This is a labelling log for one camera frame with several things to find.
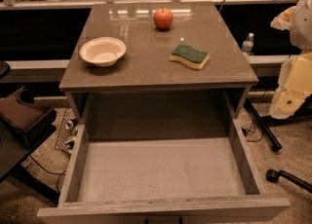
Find red apple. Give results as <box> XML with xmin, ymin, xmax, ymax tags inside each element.
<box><xmin>153</xmin><ymin>8</ymin><xmax>174</xmax><ymax>30</ymax></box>

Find black metal stand leg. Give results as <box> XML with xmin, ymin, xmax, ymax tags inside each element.
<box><xmin>244</xmin><ymin>98</ymin><xmax>282</xmax><ymax>152</ymax></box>

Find clear plastic water bottle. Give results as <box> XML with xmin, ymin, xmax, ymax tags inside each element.
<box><xmin>242</xmin><ymin>33</ymin><xmax>254</xmax><ymax>56</ymax></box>

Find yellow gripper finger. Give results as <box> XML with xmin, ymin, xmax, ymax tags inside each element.
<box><xmin>269</xmin><ymin>88</ymin><xmax>305</xmax><ymax>120</ymax></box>

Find green and yellow sponge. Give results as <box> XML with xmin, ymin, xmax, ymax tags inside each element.
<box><xmin>170</xmin><ymin>44</ymin><xmax>209</xmax><ymax>70</ymax></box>

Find wire mesh basket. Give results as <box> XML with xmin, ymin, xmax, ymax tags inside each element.
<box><xmin>55</xmin><ymin>109</ymin><xmax>78</xmax><ymax>157</ymax></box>

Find black office chair leg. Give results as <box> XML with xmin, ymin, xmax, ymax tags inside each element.
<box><xmin>266</xmin><ymin>169</ymin><xmax>312</xmax><ymax>193</ymax></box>

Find dark brown chair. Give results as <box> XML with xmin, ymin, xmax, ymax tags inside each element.
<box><xmin>0</xmin><ymin>60</ymin><xmax>61</xmax><ymax>203</ymax></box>

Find open grey wooden drawer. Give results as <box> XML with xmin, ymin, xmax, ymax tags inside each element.
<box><xmin>36</xmin><ymin>91</ymin><xmax>292</xmax><ymax>224</ymax></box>

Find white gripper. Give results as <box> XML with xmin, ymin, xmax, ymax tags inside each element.
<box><xmin>270</xmin><ymin>6</ymin><xmax>312</xmax><ymax>96</ymax></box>

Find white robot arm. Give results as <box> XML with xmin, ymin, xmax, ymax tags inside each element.
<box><xmin>269</xmin><ymin>0</ymin><xmax>312</xmax><ymax>120</ymax></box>

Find white paper bowl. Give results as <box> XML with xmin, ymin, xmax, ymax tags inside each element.
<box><xmin>80</xmin><ymin>37</ymin><xmax>127</xmax><ymax>67</ymax></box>

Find grey cabinet with glossy top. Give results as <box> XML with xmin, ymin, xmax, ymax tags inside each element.
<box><xmin>59</xmin><ymin>2</ymin><xmax>257</xmax><ymax>141</ymax></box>

